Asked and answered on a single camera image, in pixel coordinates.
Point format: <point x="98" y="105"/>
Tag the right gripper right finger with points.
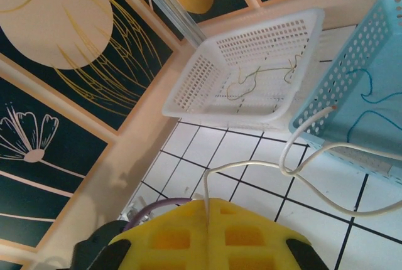
<point x="245" y="223"/>

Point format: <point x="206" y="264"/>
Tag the aluminium frame post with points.
<point x="169" y="6"/>

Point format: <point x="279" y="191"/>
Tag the white plastic mesh basket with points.
<point x="251" y="41"/>

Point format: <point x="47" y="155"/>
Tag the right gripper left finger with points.
<point x="176" y="226"/>

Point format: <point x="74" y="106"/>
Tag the blue perforated plastic basket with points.
<point x="386" y="62"/>

